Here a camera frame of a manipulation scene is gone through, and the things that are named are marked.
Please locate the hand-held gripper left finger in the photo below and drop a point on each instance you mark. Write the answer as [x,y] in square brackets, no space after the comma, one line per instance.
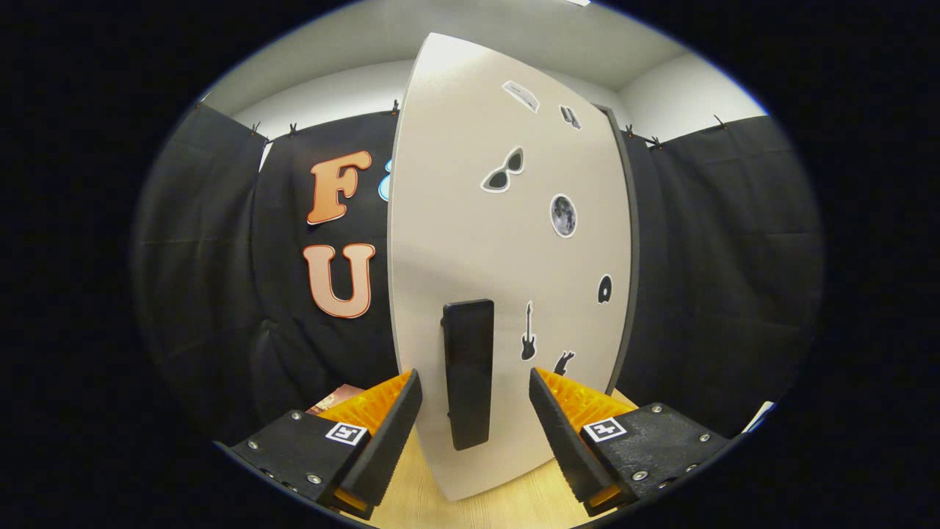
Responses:
[393,433]

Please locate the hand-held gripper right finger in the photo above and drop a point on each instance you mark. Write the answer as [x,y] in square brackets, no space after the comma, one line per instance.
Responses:
[562,433]

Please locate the beige shoe cabinet door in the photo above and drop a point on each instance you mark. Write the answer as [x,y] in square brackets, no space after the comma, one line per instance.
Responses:
[470,220]

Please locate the brown book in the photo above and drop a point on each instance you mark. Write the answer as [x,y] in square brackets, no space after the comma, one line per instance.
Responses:
[339,397]

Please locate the white and green object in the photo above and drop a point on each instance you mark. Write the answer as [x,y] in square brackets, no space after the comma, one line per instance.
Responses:
[760,416]

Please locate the black backdrop cloth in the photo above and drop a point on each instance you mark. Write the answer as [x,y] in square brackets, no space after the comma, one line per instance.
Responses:
[720,279]

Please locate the row of black cloth clips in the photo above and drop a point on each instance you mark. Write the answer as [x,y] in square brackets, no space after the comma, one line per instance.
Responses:
[293,130]

